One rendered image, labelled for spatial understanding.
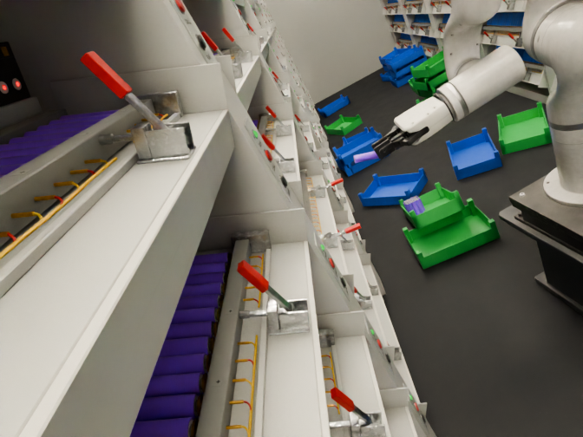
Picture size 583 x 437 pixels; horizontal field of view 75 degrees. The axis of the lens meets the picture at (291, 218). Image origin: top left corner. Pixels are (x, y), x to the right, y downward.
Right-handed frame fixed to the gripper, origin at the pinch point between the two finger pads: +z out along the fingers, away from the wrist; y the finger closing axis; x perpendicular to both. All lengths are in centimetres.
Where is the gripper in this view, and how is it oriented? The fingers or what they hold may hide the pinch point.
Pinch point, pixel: (383, 147)
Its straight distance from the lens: 91.6
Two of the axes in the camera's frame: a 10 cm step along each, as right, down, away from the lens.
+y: 0.2, 4.7, -8.8
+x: 5.9, 7.1, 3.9
